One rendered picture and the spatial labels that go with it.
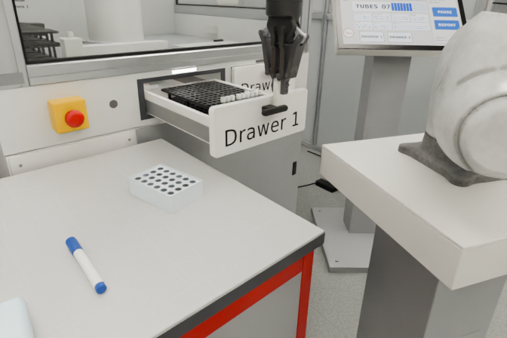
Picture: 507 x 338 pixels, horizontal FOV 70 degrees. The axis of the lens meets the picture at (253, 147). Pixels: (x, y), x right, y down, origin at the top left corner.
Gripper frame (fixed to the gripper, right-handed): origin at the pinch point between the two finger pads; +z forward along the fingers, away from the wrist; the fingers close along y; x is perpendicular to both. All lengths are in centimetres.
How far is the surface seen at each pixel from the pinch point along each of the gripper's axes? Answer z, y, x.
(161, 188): 14.0, 0.7, 30.6
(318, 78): 36, 114, -161
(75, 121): 6.2, 27.6, 36.4
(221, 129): 5.4, 1.2, 15.7
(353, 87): 36, 83, -161
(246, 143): 10.4, 1.2, 8.8
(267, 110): 2.3, -2.3, 5.9
